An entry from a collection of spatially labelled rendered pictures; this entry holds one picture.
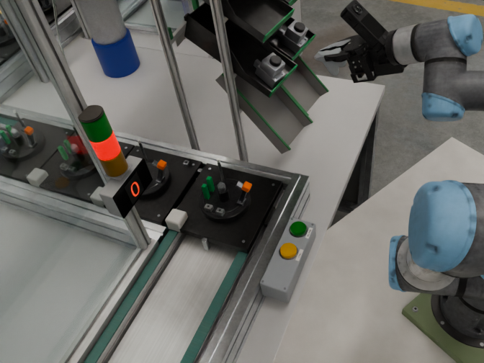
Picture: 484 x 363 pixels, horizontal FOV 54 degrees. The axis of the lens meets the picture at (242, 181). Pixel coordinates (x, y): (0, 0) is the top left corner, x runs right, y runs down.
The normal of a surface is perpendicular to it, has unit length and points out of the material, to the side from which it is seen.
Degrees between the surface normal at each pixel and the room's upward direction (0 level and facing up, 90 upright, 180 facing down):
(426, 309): 1
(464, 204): 10
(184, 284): 0
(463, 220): 28
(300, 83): 45
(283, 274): 0
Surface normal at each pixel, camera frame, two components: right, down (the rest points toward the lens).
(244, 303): -0.13, -0.66
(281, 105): 0.48, -0.22
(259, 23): 0.22, -0.45
